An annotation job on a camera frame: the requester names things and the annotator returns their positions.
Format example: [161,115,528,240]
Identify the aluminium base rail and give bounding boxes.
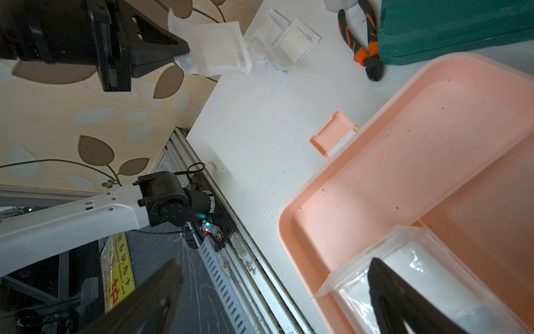
[132,129,314,333]

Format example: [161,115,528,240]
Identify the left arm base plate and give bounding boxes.
[190,173,237,252]

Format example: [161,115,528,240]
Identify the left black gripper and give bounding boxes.
[1,1,190,92]

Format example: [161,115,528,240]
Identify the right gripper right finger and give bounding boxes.
[367,257,465,334]

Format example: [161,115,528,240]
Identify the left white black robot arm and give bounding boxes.
[1,1,216,275]

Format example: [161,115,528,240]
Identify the white box pink trim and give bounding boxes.
[310,111,359,159]

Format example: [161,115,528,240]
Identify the orange black pliers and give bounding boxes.
[337,0,385,82]

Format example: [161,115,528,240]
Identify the green plastic tool case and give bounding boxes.
[378,0,533,65]

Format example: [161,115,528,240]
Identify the pink tray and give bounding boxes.
[278,53,533,328]

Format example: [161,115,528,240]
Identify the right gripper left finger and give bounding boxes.
[83,259,184,334]

